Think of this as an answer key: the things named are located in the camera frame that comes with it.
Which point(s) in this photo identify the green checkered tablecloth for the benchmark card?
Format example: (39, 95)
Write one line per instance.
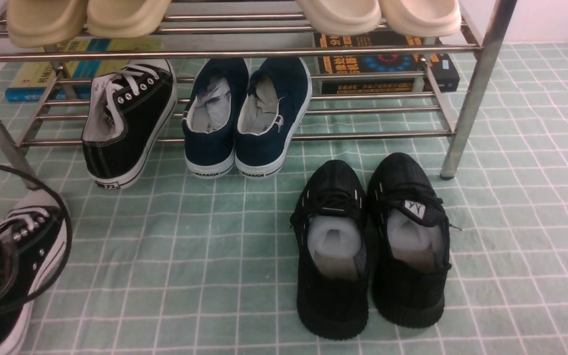
(188, 266)

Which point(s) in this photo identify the metal shoe rack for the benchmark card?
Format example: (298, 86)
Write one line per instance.
(60, 90)

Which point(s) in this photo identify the black knit sneaker right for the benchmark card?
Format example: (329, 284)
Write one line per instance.
(413, 240)

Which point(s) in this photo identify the tan slipper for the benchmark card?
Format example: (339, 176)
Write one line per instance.
(125, 18)
(37, 23)

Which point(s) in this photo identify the navy slip-on shoe left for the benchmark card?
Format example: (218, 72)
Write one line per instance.
(208, 124)

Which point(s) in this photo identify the cream slipper far right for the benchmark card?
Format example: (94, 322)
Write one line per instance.
(422, 18)

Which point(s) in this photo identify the navy slip-on shoe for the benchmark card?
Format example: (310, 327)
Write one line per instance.
(208, 124)
(278, 96)

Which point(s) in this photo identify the black knit sneaker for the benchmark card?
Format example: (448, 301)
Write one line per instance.
(329, 224)
(413, 240)

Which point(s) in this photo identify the black canvas sneaker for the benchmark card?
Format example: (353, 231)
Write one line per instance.
(33, 241)
(128, 109)

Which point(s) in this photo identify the tan slipper far left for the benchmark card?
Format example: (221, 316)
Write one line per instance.
(37, 23)

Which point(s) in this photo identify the black book stack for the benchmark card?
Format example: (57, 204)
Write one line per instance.
(387, 61)

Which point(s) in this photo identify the black knit sneaker left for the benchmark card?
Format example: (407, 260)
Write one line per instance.
(329, 224)

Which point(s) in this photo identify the yellow blue book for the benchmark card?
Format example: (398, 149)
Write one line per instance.
(32, 78)

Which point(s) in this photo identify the navy slip-on shoe right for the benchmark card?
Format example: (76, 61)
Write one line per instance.
(278, 96)

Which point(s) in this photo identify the cream slipper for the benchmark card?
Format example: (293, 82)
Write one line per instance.
(342, 17)
(422, 18)

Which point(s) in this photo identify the cream slipper inner right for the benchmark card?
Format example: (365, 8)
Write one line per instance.
(342, 17)

